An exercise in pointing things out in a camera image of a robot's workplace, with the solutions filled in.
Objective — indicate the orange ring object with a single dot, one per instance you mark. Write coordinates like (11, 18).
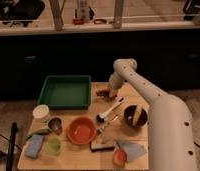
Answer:
(100, 21)

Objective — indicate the orange bowl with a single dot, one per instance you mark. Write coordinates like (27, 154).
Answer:
(81, 131)

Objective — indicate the blue-grey cloth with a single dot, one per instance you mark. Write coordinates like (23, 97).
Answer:
(133, 150)

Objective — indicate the green plastic tray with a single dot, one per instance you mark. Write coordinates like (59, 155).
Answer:
(66, 92)

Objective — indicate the black pole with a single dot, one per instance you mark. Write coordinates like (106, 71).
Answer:
(10, 158)

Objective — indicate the dark brown bowl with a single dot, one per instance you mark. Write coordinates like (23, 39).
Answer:
(129, 114)

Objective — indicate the small green cup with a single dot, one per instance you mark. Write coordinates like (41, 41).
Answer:
(53, 146)

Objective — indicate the white round container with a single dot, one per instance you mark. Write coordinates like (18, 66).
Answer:
(41, 113)

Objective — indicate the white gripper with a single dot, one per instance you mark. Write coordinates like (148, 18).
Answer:
(113, 92)

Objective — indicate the dark rectangular block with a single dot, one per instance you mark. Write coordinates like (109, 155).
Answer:
(102, 144)

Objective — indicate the small metal cup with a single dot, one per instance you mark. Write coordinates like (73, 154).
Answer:
(55, 124)

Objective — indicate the small orange plate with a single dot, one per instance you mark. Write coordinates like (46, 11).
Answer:
(119, 158)

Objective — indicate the metal fork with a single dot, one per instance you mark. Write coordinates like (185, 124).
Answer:
(101, 129)

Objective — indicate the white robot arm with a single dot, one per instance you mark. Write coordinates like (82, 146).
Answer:
(170, 137)

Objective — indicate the blue sponge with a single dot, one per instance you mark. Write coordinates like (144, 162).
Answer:
(34, 146)

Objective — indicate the yellow corn cob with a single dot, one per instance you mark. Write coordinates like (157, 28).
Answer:
(137, 114)

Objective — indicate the white bottle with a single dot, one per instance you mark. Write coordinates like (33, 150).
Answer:
(84, 11)

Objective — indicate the black bag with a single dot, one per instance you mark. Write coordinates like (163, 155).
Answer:
(22, 12)

